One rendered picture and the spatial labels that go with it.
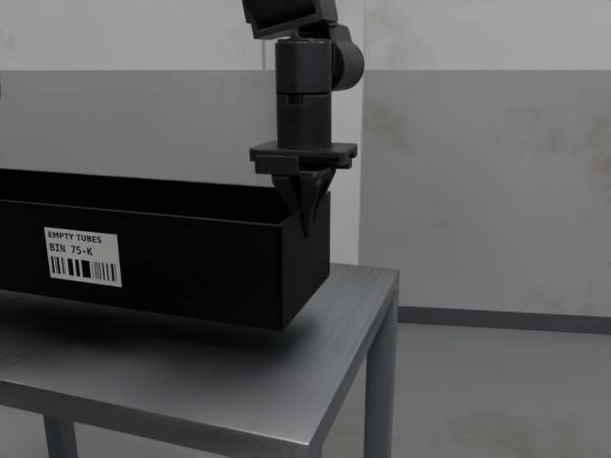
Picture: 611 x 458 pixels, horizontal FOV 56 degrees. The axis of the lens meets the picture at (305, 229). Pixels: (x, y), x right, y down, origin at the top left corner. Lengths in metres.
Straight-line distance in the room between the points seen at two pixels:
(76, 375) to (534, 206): 2.16
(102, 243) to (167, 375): 0.16
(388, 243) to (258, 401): 2.01
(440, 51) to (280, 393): 2.01
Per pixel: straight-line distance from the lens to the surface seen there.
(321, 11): 0.57
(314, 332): 0.67
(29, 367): 0.66
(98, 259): 0.67
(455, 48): 2.44
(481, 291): 2.62
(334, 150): 0.58
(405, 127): 2.42
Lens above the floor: 1.09
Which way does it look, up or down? 15 degrees down
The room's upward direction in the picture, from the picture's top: straight up
